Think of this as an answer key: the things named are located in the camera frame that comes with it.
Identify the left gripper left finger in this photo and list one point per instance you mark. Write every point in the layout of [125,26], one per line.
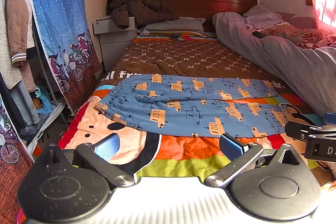
[96,158]

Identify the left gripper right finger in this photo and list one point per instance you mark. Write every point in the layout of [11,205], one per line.
[242,157]

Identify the blue car print pants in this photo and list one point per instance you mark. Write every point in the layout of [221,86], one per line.
[195,106]

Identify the grey duvet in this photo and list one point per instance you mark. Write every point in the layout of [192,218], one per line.
[309,73]

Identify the floral red pillow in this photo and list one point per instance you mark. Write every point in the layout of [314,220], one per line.
[308,38]

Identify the grey nightstand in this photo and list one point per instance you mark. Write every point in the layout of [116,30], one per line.
[113,40]

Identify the grey pillow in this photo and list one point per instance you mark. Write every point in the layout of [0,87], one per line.
[183,24]

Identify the brown puffer jacket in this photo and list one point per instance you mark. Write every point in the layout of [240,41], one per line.
[144,12]

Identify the wooden headboard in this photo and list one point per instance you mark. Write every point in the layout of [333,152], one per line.
[208,8]

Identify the blue bicycle print curtain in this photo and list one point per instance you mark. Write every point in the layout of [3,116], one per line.
[67,44]

